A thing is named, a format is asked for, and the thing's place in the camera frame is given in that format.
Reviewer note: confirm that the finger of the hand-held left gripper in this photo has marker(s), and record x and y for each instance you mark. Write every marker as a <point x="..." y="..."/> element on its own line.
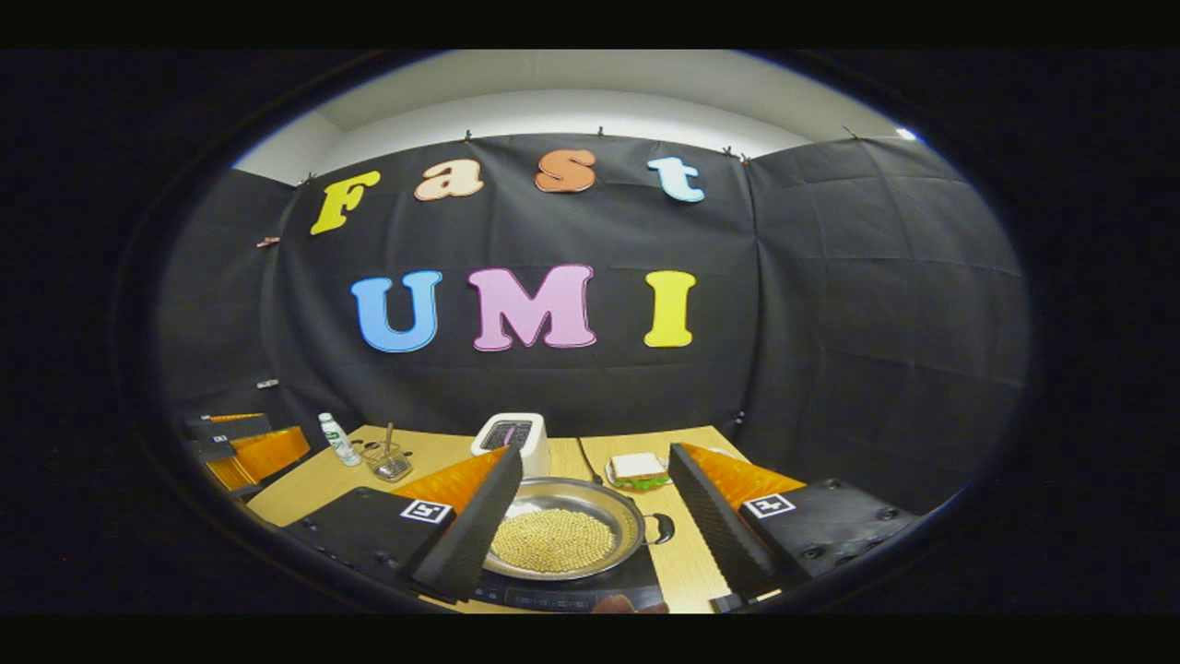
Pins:
<point x="230" y="427"/>
<point x="267" y="452"/>

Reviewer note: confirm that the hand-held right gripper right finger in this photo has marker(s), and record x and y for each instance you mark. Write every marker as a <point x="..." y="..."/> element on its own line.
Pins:
<point x="710" y="526"/>

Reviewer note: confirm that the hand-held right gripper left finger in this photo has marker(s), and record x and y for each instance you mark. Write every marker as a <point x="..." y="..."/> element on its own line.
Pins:
<point x="475" y="535"/>

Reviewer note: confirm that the black induction cooktop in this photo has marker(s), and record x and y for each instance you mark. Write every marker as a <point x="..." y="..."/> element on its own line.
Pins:
<point x="636" y="581"/>

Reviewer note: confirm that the stainless steel pot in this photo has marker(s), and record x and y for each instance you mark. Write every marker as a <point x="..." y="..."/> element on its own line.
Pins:
<point x="608" y="503"/>

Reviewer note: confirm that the white bottle with green label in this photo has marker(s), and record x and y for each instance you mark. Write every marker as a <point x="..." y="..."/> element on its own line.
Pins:
<point x="339" y="441"/>

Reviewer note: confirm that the pile of yellow soybeans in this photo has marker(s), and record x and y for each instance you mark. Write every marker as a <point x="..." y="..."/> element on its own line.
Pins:
<point x="553" y="539"/>

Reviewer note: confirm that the sandwich with lettuce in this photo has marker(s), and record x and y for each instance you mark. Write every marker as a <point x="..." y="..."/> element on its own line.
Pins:
<point x="638" y="468"/>

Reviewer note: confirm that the white toaster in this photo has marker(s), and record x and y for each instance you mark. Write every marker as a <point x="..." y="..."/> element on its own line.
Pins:
<point x="530" y="447"/>

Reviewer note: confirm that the clear glass container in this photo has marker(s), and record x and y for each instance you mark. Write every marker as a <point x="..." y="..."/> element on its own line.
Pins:
<point x="387" y="461"/>

